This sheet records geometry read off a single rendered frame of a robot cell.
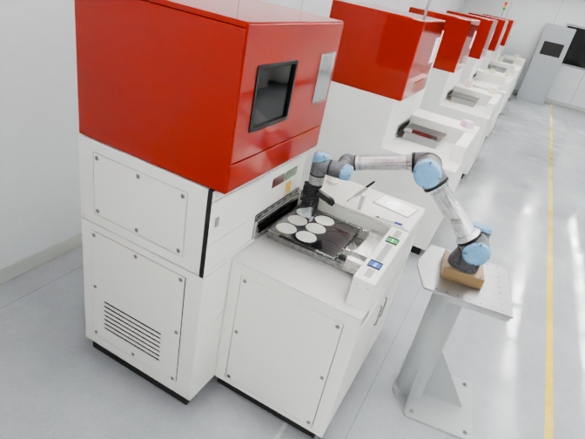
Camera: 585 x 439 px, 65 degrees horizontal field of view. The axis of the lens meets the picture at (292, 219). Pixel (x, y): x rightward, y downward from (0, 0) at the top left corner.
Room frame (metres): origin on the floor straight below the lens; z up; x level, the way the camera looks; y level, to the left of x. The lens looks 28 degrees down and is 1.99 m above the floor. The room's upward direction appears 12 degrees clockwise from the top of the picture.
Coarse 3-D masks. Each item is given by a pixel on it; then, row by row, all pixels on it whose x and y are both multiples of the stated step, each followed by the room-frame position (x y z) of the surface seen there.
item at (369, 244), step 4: (368, 236) 2.06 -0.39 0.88; (364, 240) 2.01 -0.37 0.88; (368, 240) 2.02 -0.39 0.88; (372, 240) 2.02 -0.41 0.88; (376, 240) 2.03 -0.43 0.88; (364, 244) 1.97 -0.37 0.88; (368, 244) 1.98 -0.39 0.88; (372, 244) 1.99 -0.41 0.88; (376, 244) 2.00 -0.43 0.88; (360, 248) 1.92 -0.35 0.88; (364, 248) 1.93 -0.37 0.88; (368, 248) 1.94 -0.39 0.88; (372, 248) 1.95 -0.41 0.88; (368, 252) 1.91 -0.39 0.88; (352, 256) 1.84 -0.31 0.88; (344, 264) 1.76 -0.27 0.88; (344, 268) 1.75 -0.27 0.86; (348, 268) 1.75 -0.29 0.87; (352, 268) 1.74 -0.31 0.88; (356, 268) 1.74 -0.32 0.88; (352, 272) 1.74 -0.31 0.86
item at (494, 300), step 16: (432, 256) 2.10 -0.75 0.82; (432, 272) 1.95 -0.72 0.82; (496, 272) 2.08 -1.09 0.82; (432, 288) 1.80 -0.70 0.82; (448, 288) 1.83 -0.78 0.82; (464, 288) 1.86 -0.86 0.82; (496, 288) 1.92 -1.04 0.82; (464, 304) 1.76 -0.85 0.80; (480, 304) 1.76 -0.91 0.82; (496, 304) 1.79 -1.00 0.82
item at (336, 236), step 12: (288, 216) 2.06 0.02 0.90; (276, 228) 1.91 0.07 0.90; (300, 228) 1.96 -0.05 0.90; (336, 228) 2.03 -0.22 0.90; (348, 228) 2.06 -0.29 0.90; (300, 240) 1.84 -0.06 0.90; (324, 240) 1.89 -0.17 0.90; (336, 240) 1.91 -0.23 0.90; (348, 240) 1.94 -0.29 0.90; (324, 252) 1.79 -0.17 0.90; (336, 252) 1.81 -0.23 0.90
